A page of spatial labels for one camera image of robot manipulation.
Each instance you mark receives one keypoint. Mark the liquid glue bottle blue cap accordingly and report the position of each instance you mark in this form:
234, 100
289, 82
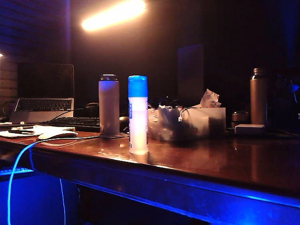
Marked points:
138, 122

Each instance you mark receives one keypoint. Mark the black computer mouse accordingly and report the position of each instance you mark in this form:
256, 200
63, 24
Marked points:
124, 123

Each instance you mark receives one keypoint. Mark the flat coaster mat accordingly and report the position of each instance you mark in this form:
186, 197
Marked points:
122, 135

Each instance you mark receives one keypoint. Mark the frosted bottle dark lid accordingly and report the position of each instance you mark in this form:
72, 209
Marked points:
109, 105

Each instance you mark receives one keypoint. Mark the clear plastic bag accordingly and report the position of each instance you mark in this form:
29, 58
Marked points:
199, 122

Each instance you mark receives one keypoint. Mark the black headphones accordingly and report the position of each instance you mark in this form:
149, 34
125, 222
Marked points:
92, 105

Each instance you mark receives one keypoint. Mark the crumpled white tissue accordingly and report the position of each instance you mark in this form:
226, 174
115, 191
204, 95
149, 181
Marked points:
209, 99

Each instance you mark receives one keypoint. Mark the black keyboard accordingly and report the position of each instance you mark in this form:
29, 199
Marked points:
75, 123

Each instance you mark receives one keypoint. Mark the small metal cup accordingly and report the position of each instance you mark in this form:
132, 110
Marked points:
240, 117

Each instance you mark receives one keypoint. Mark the white computer mouse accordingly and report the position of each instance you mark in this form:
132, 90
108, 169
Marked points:
58, 135

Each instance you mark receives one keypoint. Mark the white power adapter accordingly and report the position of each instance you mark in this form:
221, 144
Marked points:
249, 129

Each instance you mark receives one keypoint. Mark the bright ceiling light bar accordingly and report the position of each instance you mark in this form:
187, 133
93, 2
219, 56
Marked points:
112, 15

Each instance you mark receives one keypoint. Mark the silver laptop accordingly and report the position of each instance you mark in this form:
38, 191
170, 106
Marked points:
44, 105

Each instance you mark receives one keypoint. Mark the white paper stack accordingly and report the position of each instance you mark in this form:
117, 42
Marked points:
44, 129

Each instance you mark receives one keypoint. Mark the metal thermos flask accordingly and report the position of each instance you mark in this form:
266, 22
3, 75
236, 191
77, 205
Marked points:
258, 98

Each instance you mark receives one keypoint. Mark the dark jug appliance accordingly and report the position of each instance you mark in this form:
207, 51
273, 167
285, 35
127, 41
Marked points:
283, 100

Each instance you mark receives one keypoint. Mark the blue-lit keyboard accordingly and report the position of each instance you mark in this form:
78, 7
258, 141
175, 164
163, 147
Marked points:
14, 170

